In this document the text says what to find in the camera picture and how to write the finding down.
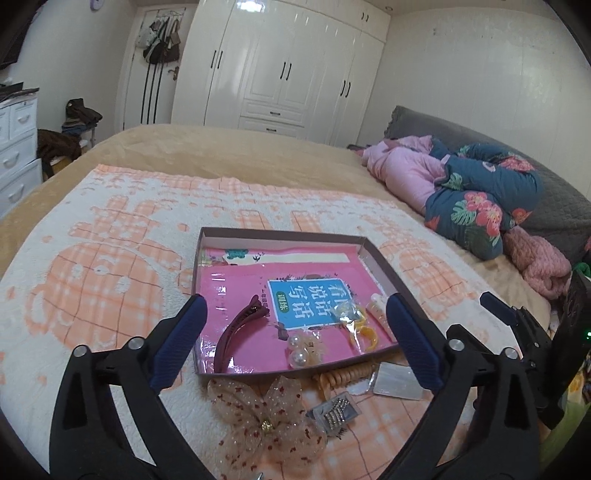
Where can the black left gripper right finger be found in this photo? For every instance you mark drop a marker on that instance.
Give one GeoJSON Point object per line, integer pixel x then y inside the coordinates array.
{"type": "Point", "coordinates": [482, 420]}

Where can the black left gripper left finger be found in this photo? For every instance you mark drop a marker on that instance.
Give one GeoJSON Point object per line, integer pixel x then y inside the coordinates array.
{"type": "Point", "coordinates": [108, 420]}

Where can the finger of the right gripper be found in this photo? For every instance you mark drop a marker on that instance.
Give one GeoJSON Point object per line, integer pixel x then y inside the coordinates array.
{"type": "Point", "coordinates": [497, 307]}

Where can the clear white plastic packet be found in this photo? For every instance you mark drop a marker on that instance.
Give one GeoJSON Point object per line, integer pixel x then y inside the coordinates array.
{"type": "Point", "coordinates": [397, 381]}

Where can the sheer beige red-dotted bow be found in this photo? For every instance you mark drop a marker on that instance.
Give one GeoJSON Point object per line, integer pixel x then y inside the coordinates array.
{"type": "Point", "coordinates": [273, 427]}

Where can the maroon oval hair claw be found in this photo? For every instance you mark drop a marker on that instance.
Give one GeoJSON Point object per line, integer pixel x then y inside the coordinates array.
{"type": "Point", "coordinates": [252, 312]}

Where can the green sleeved forearm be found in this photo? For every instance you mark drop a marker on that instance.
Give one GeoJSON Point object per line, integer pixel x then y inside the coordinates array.
{"type": "Point", "coordinates": [576, 405]}

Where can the pink knitted garment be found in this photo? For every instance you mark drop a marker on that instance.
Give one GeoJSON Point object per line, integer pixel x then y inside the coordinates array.
{"type": "Point", "coordinates": [542, 265]}

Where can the blue floral padded jacket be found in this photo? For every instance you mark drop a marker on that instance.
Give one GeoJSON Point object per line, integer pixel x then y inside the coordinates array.
{"type": "Point", "coordinates": [486, 190]}

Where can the clear plastic bottle accessory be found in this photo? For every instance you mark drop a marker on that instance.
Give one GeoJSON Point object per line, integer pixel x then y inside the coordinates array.
{"type": "Point", "coordinates": [377, 307]}

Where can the grey quilted headboard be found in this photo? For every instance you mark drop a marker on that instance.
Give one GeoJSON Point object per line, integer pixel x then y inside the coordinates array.
{"type": "Point", "coordinates": [563, 215]}

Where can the yellow accessory in plastic bag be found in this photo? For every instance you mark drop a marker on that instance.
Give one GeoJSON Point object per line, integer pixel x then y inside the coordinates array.
{"type": "Point", "coordinates": [354, 319]}

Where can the pink padded jacket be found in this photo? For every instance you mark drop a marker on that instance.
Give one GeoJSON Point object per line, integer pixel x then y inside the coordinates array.
{"type": "Point", "coordinates": [406, 167]}

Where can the white and orange fleece blanket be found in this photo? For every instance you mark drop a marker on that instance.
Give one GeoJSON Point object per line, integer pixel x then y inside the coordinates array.
{"type": "Point", "coordinates": [115, 256]}

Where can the pearl hair accessory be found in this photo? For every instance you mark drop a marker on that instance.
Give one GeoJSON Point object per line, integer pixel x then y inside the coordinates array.
{"type": "Point", "coordinates": [304, 346]}

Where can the brown shallow cardboard tray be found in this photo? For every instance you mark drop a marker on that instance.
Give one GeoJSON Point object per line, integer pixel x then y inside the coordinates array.
{"type": "Point", "coordinates": [295, 295]}

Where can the beige bedspread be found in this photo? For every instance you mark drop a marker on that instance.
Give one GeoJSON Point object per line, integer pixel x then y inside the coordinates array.
{"type": "Point", "coordinates": [227, 157]}

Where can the white plastic drawer unit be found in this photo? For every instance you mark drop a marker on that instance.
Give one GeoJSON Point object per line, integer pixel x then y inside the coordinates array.
{"type": "Point", "coordinates": [20, 168]}

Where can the white wardrobe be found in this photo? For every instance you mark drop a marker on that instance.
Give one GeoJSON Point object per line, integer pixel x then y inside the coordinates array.
{"type": "Point", "coordinates": [301, 69]}

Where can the dark clothes pile on stool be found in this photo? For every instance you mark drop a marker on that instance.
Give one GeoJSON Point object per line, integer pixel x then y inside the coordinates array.
{"type": "Point", "coordinates": [79, 118]}

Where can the white door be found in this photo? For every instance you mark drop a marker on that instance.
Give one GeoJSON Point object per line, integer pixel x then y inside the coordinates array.
{"type": "Point", "coordinates": [146, 92]}

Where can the bags hanging on door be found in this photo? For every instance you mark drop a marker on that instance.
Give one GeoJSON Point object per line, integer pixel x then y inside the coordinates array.
{"type": "Point", "coordinates": [160, 41]}

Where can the black wall television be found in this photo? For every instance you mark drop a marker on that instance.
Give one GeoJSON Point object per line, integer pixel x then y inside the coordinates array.
{"type": "Point", "coordinates": [16, 17]}

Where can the round wall clock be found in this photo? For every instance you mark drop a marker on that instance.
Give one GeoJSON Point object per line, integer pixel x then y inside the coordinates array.
{"type": "Point", "coordinates": [96, 5]}

